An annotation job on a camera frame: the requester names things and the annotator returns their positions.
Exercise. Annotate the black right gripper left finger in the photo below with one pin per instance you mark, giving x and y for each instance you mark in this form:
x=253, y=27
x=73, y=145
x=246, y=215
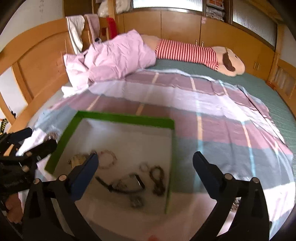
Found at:
x=40, y=221

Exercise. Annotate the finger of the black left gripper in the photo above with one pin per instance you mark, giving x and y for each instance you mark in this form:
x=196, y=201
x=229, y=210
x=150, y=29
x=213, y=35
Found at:
x=37, y=153
x=8, y=139

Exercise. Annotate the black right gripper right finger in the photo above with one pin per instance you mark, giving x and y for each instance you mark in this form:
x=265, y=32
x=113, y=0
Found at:
x=251, y=221

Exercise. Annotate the black strap wristwatch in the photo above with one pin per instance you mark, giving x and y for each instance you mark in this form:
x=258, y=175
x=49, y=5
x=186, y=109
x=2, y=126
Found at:
x=129, y=184

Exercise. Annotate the left hand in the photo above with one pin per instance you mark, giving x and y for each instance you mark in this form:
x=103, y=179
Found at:
x=14, y=207

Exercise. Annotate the wooden bed headboard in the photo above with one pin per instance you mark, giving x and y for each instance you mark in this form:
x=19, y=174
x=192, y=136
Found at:
x=36, y=59

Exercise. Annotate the green cardboard box tray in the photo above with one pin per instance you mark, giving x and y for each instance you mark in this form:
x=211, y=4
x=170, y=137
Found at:
x=124, y=144

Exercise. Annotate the pink crumpled pillow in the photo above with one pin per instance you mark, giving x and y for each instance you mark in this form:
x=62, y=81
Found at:
x=109, y=60

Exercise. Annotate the plaid patchwork bed sheet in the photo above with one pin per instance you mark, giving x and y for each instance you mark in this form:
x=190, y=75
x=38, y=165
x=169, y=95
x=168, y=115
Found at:
x=229, y=126

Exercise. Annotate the white cloth on headboard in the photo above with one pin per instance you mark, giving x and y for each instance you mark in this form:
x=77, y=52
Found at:
x=75, y=25

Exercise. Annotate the pink towel on headboard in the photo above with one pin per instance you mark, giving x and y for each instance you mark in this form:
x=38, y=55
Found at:
x=93, y=22

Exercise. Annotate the red cloth on chair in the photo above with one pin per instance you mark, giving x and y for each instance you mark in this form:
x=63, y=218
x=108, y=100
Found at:
x=112, y=28

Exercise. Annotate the wooden bed footboard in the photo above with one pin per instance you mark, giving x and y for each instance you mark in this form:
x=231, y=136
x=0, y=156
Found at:
x=282, y=80

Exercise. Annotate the striped plush dog toy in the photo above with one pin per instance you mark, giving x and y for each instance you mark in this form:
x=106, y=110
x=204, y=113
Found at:
x=220, y=59

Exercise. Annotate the wooden wall cabinets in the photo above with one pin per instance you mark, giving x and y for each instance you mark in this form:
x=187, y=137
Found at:
x=195, y=29

